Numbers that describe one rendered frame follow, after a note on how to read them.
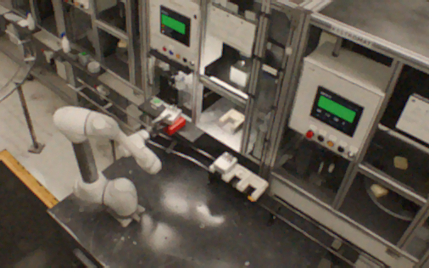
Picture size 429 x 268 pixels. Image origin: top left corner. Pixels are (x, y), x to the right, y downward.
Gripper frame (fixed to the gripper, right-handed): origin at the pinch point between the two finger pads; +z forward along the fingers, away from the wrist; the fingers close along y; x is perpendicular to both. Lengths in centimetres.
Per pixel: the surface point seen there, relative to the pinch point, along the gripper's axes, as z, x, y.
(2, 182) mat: -82, 123, -99
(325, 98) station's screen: 12, -96, 66
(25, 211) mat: -84, 82, -99
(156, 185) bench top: -27.5, -16.0, -31.9
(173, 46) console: 15, 9, 48
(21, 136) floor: -39, 162, -100
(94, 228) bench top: -77, -12, -32
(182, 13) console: 15, 2, 74
